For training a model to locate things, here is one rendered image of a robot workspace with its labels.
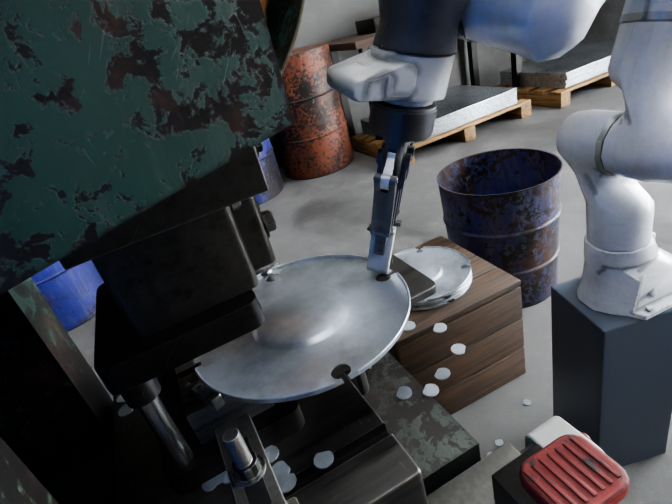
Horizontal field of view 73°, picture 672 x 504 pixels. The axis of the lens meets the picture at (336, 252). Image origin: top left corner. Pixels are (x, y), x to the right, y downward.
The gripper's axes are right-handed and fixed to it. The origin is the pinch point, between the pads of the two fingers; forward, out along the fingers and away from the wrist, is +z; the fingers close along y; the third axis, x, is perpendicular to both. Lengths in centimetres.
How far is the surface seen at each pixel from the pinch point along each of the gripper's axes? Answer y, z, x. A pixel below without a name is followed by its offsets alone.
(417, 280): -2.1, 2.3, -5.8
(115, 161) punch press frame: -31.6, -22.5, 12.3
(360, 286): -3.4, 4.5, 1.5
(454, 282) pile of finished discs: 55, 41, -15
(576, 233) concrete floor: 145, 64, -66
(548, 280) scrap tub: 98, 61, -49
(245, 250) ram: -18.0, -8.0, 11.1
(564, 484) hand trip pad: -27.9, -0.6, -20.7
